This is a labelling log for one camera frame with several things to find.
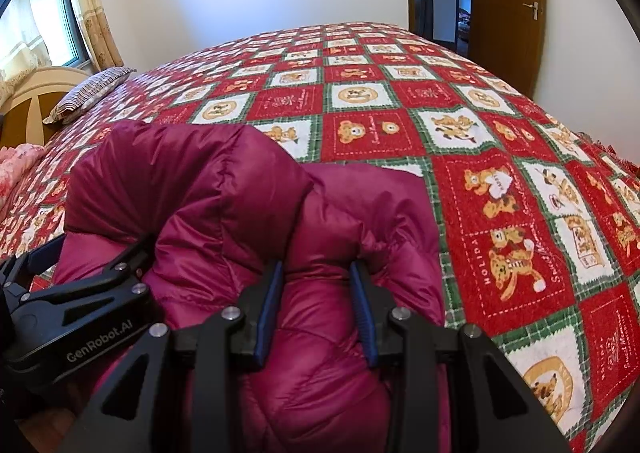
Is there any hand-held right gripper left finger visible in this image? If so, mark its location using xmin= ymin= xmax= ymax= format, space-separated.
xmin=57 ymin=260 xmax=286 ymax=453

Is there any pink floral pillow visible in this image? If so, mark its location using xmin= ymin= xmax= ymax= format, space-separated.
xmin=0 ymin=143 xmax=47 ymax=223

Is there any window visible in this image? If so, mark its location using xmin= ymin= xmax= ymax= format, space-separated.
xmin=27 ymin=0 xmax=87 ymax=68

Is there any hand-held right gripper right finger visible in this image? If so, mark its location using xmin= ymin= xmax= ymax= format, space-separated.
xmin=348 ymin=260 xmax=573 ymax=453

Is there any striped pillow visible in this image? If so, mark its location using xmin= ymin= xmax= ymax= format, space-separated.
xmin=42 ymin=66 xmax=137 ymax=125

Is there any yellow patterned curtain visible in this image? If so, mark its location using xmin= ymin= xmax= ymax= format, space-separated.
xmin=64 ymin=0 xmax=125 ymax=70

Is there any cream wooden headboard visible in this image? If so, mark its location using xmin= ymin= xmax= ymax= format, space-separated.
xmin=0 ymin=65 xmax=94 ymax=150

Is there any magenta puffer jacket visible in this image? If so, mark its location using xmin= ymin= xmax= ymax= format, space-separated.
xmin=52 ymin=120 xmax=449 ymax=453

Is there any red checked printed bedspread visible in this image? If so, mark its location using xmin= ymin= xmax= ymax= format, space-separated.
xmin=0 ymin=22 xmax=640 ymax=453

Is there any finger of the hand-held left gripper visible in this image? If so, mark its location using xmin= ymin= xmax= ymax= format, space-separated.
xmin=0 ymin=234 xmax=67 ymax=295
xmin=30 ymin=231 xmax=157 ymax=321

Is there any brown wooden door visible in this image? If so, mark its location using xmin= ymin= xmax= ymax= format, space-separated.
xmin=467 ymin=0 xmax=547 ymax=100

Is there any white lace curtain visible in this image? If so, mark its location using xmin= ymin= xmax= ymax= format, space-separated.
xmin=0 ymin=0 xmax=52 ymax=86

